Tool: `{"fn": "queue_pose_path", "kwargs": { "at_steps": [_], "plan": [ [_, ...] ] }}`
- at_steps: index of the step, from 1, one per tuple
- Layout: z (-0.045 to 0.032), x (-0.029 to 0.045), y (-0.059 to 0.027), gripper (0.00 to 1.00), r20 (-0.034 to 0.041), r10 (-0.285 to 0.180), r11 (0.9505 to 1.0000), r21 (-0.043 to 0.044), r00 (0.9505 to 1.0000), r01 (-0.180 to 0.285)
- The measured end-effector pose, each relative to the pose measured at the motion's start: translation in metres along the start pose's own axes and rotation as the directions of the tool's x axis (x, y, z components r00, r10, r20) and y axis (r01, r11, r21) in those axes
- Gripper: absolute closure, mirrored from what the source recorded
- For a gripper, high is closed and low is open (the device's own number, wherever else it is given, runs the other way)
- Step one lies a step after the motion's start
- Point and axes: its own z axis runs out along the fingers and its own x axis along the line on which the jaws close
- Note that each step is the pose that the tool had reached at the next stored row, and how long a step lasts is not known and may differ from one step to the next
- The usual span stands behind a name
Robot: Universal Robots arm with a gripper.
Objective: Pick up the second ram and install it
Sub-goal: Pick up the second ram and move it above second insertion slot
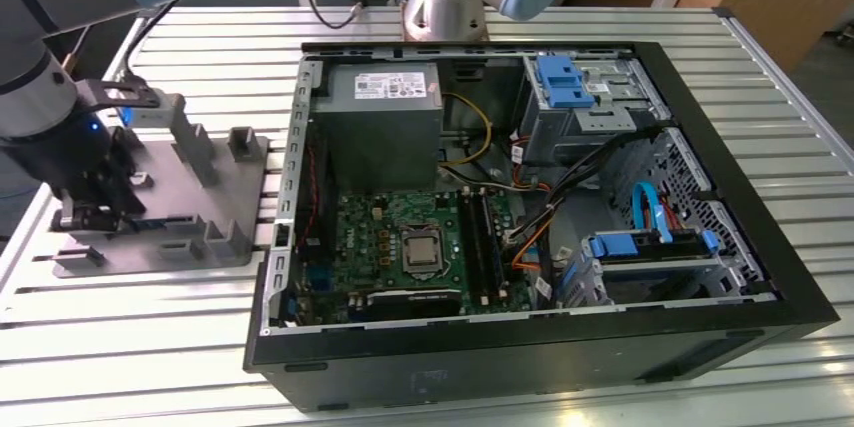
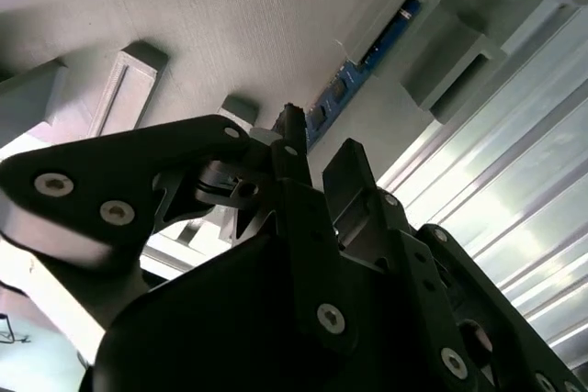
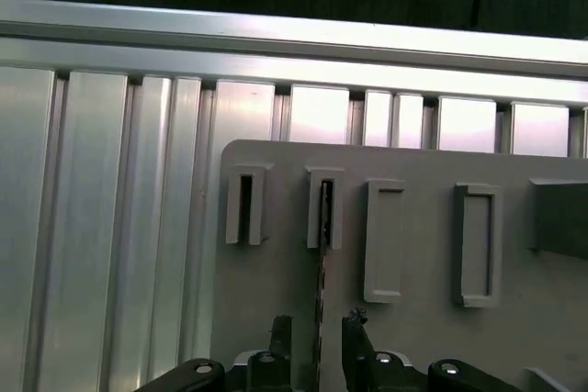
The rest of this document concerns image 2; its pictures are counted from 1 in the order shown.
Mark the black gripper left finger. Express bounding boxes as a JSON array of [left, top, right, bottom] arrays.
[[0, 105, 362, 359]]

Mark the blue RAM stick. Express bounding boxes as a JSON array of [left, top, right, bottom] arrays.
[[300, 0, 423, 152]]

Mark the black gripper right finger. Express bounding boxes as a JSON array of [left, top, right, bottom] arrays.
[[321, 137, 588, 392]]

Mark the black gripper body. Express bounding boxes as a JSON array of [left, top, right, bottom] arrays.
[[80, 230, 447, 392]]

